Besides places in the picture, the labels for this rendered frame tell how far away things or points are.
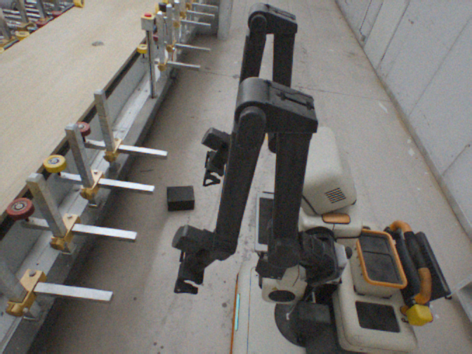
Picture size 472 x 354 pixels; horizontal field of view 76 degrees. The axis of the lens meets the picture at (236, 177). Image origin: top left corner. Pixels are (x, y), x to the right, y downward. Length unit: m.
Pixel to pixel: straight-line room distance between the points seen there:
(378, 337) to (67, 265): 1.17
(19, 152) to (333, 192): 1.30
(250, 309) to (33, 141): 1.31
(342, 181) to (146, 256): 1.61
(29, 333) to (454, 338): 2.28
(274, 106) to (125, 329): 1.70
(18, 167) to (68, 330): 0.96
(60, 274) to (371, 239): 1.21
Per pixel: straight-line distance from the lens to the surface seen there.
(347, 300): 1.26
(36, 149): 1.58
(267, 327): 1.70
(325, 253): 0.79
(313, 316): 1.25
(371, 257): 1.28
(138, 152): 1.60
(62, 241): 1.31
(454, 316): 2.62
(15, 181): 1.46
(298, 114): 0.47
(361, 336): 1.23
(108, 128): 1.51
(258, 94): 0.47
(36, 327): 1.32
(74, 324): 2.06
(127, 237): 1.26
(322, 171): 0.77
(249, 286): 1.76
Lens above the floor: 1.85
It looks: 44 degrees down
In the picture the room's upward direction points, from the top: 10 degrees clockwise
